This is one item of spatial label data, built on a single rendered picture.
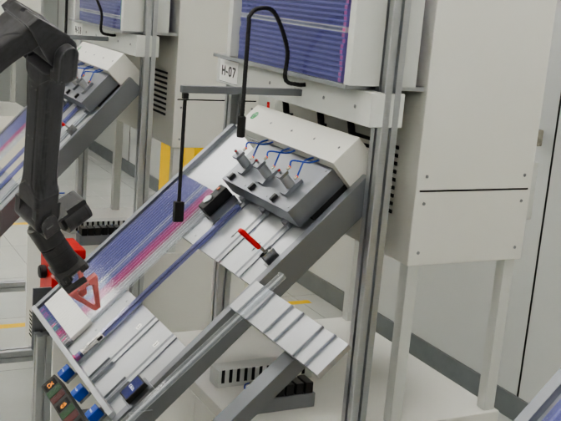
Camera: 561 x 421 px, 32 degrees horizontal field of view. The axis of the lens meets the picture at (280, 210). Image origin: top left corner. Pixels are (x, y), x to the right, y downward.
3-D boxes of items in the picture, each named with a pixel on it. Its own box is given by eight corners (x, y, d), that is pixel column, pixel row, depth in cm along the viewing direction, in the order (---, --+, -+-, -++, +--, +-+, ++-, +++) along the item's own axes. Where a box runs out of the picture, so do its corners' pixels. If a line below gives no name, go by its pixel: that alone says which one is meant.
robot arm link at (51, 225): (12, 198, 190) (40, 223, 186) (59, 164, 194) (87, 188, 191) (27, 234, 199) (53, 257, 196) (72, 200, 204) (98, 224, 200)
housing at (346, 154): (366, 210, 207) (332, 163, 200) (265, 165, 249) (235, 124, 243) (392, 185, 209) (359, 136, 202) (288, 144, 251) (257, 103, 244)
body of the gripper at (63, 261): (77, 256, 205) (58, 228, 202) (91, 269, 197) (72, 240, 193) (51, 274, 204) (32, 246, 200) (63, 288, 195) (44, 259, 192)
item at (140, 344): (127, 425, 193) (117, 415, 192) (46, 316, 250) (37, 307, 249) (196, 357, 197) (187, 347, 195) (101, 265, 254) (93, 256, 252)
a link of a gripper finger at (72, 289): (104, 292, 205) (81, 257, 201) (114, 302, 198) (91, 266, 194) (77, 311, 203) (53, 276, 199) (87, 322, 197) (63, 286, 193)
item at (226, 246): (266, 302, 201) (252, 286, 199) (157, 223, 258) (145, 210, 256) (376, 194, 207) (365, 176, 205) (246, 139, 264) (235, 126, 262)
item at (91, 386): (130, 438, 194) (108, 416, 191) (48, 326, 251) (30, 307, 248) (134, 433, 194) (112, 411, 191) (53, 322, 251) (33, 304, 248)
